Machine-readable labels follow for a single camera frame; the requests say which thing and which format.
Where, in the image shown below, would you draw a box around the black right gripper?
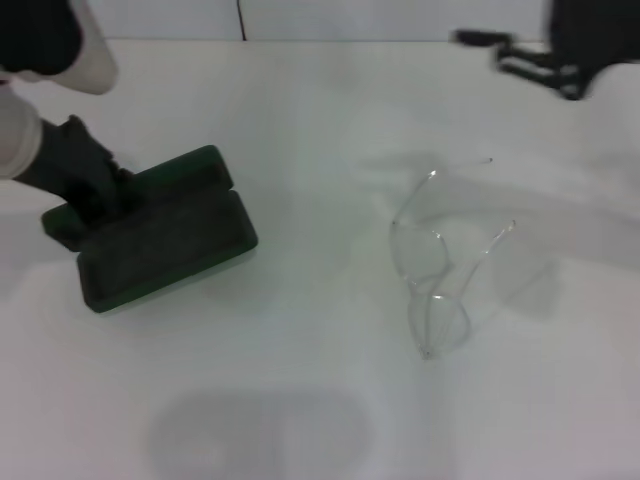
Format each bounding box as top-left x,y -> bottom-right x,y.
451,0 -> 640,102

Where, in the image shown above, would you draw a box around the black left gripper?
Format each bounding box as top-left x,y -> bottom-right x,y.
14,114 -> 145,230

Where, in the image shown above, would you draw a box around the green glasses case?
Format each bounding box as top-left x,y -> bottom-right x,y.
41,144 -> 260,316

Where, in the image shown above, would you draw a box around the transparent plastic glasses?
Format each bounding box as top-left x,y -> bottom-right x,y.
388,156 -> 519,361

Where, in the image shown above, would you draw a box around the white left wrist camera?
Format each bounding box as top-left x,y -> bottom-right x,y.
0,0 -> 120,97

